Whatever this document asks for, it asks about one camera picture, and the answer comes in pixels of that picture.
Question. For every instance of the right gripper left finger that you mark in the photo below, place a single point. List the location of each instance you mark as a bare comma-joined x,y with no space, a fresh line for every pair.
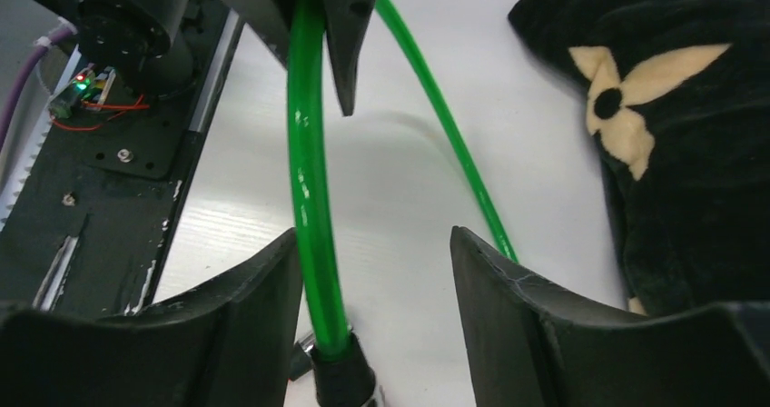
225,342

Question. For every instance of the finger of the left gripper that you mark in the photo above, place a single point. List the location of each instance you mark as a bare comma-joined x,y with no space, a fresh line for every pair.
258,7
347,22

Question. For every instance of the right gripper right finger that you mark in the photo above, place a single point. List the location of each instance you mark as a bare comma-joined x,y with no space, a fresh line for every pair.
531,342

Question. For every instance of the green cable lock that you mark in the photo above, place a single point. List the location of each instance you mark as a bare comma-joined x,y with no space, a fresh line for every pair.
342,374

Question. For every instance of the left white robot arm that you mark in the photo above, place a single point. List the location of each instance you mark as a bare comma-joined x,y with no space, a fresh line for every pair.
126,33

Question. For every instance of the black floral pillow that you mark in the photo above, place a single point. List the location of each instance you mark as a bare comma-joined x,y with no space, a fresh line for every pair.
677,105

